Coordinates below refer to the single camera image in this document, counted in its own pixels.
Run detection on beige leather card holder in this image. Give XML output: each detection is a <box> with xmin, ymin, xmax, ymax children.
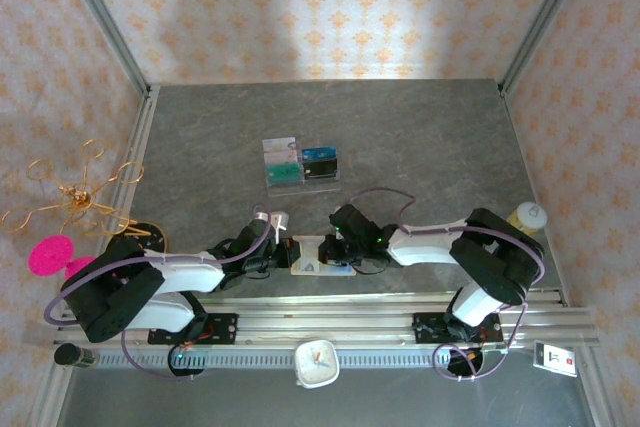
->
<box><xmin>289</xmin><ymin>234</ymin><xmax>359</xmax><ymax>278</ymax></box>

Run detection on clear acrylic card stand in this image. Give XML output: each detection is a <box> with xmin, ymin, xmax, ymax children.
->
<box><xmin>260</xmin><ymin>135</ymin><xmax>344</xmax><ymax>198</ymax></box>

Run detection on black card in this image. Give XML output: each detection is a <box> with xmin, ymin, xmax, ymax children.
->
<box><xmin>302</xmin><ymin>157</ymin><xmax>339</xmax><ymax>181</ymax></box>

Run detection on teal VIP card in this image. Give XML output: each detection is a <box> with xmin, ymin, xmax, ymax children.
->
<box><xmin>265</xmin><ymin>162</ymin><xmax>304</xmax><ymax>186</ymax></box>

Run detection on blue VIP card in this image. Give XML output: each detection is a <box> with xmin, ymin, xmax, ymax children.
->
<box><xmin>301</xmin><ymin>146</ymin><xmax>337</xmax><ymax>162</ymax></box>

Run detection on white VIP card red print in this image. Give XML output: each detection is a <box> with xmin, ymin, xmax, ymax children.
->
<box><xmin>263</xmin><ymin>150</ymin><xmax>301</xmax><ymax>166</ymax></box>

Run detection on silver VIP card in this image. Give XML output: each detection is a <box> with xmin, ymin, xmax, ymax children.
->
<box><xmin>262</xmin><ymin>136</ymin><xmax>297</xmax><ymax>153</ymax></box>

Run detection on white square alarm clock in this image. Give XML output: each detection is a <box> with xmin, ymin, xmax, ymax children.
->
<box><xmin>293</xmin><ymin>339</ymin><xmax>341</xmax><ymax>391</ymax></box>

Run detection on black round table grommet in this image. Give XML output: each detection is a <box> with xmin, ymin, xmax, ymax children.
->
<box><xmin>167</xmin><ymin>346</ymin><xmax>206</xmax><ymax>379</ymax></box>
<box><xmin>447</xmin><ymin>349</ymin><xmax>484</xmax><ymax>381</ymax></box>

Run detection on yellow white round jar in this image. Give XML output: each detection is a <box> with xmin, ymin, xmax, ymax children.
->
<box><xmin>505</xmin><ymin>200</ymin><xmax>549</xmax><ymax>237</ymax></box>

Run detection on pink round fuzzy pad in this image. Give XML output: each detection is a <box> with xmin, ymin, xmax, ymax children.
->
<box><xmin>28</xmin><ymin>234</ymin><xmax>75</xmax><ymax>277</ymax></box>
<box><xmin>67</xmin><ymin>255</ymin><xmax>99</xmax><ymax>282</ymax></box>

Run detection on black cylinder bottle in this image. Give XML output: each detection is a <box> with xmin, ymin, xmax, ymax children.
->
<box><xmin>53</xmin><ymin>342</ymin><xmax>97</xmax><ymax>371</ymax></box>

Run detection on white tag with red mark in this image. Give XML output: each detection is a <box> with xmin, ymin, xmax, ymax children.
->
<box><xmin>532</xmin><ymin>340</ymin><xmax>580</xmax><ymax>377</ymax></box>

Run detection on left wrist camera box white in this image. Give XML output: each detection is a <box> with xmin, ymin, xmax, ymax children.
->
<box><xmin>252</xmin><ymin>210</ymin><xmax>291</xmax><ymax>233</ymax></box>

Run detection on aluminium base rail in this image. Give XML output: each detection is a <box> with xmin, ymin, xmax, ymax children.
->
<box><xmin>54</xmin><ymin>289</ymin><xmax>599</xmax><ymax>348</ymax></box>

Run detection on grey slotted cable duct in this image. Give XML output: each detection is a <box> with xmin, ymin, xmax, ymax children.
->
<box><xmin>94</xmin><ymin>349</ymin><xmax>501</xmax><ymax>371</ymax></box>

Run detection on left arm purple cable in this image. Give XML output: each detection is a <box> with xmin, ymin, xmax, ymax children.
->
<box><xmin>44</xmin><ymin>204</ymin><xmax>274</xmax><ymax>383</ymax></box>

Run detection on aluminium frame side rail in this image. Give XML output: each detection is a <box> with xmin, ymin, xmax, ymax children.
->
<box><xmin>498</xmin><ymin>81</ymin><xmax>619</xmax><ymax>427</ymax></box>
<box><xmin>29</xmin><ymin>85</ymin><xmax>162</xmax><ymax>427</ymax></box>

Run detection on gold wire ornament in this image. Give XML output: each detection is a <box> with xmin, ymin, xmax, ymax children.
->
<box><xmin>0</xmin><ymin>138</ymin><xmax>146</xmax><ymax>238</ymax></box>

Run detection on aluminium frame post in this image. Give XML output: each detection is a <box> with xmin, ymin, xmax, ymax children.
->
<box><xmin>54</xmin><ymin>0</ymin><xmax>154</xmax><ymax>98</ymax></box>
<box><xmin>499</xmin><ymin>0</ymin><xmax>599</xmax><ymax>96</ymax></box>

